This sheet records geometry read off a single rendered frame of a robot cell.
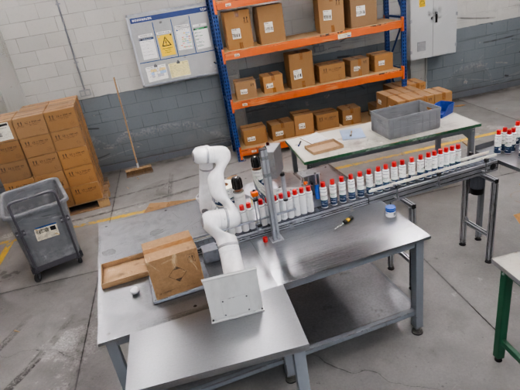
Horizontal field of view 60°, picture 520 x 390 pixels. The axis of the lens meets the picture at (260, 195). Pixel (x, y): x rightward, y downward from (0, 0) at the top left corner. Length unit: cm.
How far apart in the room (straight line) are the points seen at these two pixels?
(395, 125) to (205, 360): 321
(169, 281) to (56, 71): 525
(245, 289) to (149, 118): 537
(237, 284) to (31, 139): 429
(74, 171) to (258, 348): 444
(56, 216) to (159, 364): 281
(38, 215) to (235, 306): 287
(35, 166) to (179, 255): 390
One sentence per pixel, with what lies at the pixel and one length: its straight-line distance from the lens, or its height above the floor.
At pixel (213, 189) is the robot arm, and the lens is 266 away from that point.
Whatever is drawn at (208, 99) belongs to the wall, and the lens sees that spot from 750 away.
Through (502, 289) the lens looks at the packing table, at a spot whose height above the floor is 59.
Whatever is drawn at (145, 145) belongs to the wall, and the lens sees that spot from 766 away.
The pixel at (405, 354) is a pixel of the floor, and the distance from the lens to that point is 348.
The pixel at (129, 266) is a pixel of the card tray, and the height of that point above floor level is 83.
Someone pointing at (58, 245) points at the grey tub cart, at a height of 33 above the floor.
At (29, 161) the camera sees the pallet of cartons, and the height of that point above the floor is 85.
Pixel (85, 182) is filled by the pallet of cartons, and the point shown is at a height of 42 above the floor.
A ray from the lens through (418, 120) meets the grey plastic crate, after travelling 493.
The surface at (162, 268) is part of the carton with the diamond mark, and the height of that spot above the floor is 105.
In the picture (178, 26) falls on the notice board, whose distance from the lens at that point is 720.
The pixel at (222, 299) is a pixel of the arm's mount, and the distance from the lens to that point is 249.
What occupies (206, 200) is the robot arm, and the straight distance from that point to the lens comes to 294.
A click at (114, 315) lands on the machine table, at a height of 83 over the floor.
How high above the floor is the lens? 247
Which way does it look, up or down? 25 degrees down
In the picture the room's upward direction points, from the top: 9 degrees counter-clockwise
